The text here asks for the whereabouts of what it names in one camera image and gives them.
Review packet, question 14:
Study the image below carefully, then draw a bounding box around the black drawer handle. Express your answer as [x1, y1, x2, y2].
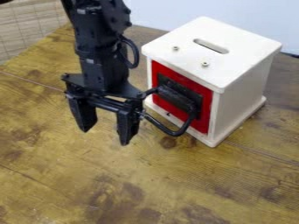
[138, 73, 205, 137]

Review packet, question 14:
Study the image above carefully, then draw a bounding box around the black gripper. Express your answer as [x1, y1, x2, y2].
[62, 73, 146, 146]

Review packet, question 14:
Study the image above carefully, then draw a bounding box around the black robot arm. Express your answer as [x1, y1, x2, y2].
[61, 0, 146, 145]

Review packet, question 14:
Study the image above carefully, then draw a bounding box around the red drawer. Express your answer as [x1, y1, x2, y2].
[151, 61, 213, 134]

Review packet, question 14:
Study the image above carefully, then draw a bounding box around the white wooden cabinet box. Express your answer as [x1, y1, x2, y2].
[142, 17, 282, 147]

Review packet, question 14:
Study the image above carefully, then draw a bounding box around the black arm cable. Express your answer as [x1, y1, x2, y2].
[117, 36, 141, 70]

